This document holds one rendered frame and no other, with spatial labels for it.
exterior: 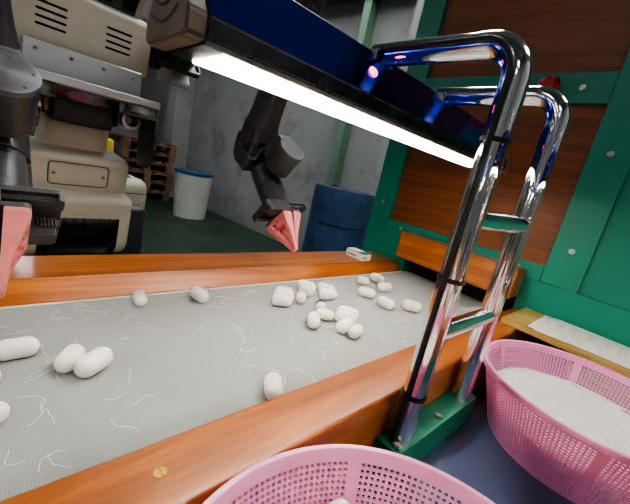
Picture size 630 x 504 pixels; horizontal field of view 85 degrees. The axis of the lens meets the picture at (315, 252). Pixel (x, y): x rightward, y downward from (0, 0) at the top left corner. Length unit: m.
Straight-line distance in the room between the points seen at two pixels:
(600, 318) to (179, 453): 0.79
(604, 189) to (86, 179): 1.13
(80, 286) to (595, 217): 0.91
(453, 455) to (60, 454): 0.41
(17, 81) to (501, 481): 0.65
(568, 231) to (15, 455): 0.89
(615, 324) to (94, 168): 1.17
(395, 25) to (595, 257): 3.20
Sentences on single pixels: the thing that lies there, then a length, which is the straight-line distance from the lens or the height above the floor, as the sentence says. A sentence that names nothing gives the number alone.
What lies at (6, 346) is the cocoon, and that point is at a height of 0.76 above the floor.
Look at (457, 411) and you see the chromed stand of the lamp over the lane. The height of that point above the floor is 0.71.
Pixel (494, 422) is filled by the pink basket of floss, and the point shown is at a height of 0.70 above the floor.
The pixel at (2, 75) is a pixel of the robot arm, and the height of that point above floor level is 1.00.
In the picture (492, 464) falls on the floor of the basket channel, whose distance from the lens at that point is 0.54.
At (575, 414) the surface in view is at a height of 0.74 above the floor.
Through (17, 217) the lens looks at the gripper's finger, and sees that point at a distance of 0.42.
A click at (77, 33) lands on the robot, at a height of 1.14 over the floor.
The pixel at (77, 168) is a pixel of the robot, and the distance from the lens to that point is 1.00.
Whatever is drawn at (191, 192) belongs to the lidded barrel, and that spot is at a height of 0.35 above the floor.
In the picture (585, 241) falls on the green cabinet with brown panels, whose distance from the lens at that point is 0.88.
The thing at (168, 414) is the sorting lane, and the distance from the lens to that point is 0.36.
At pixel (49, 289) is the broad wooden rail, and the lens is 0.57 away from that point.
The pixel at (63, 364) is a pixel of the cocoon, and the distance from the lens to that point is 0.41.
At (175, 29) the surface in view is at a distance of 0.29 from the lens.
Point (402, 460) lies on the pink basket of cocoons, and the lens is 0.33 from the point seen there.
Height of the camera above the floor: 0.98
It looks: 14 degrees down
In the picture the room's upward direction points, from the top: 12 degrees clockwise
